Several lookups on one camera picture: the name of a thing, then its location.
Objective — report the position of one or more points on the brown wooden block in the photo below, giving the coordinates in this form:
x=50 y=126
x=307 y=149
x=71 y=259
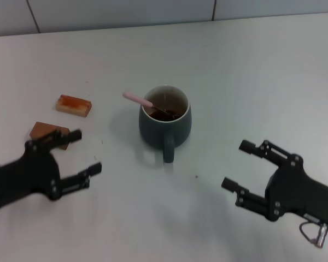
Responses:
x=39 y=131

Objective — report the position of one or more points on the grey ceramic cup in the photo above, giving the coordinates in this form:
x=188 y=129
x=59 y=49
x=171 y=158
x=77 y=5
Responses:
x=153 y=133

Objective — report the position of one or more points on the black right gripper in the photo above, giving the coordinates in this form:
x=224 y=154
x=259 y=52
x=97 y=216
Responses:
x=295 y=191

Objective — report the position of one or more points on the light grooved wooden block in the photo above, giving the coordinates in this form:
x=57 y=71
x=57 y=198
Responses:
x=73 y=106

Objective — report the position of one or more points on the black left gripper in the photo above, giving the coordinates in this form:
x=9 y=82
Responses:
x=30 y=174

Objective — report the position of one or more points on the dark coffee liquid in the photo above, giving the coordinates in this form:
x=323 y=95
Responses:
x=164 y=116

